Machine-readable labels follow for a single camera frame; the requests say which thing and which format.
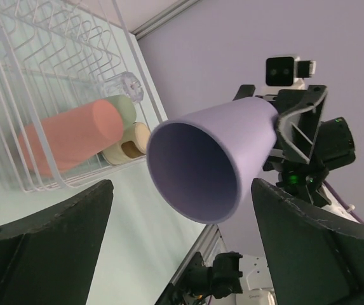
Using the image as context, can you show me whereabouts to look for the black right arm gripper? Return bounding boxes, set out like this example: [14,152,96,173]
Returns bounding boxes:
[233,85,356,207]

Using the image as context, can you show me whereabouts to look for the pink cup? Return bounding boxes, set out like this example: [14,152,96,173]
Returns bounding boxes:
[18,98,125,176]

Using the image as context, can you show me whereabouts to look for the green cup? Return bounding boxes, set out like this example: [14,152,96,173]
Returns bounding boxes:
[105,95,137,129]

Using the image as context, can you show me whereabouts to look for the beige cup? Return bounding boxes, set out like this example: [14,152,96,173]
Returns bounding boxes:
[102,122,151,165]

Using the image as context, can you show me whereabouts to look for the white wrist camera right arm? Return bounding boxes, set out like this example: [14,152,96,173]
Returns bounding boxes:
[261,55,316,95]

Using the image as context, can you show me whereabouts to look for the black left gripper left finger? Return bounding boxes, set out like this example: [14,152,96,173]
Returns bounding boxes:
[0,180,113,304]

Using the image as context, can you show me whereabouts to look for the purple cup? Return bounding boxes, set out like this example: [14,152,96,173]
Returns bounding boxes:
[147,97,278,224]

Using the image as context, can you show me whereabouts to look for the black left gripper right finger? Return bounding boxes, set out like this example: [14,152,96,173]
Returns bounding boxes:
[251,179,364,304]

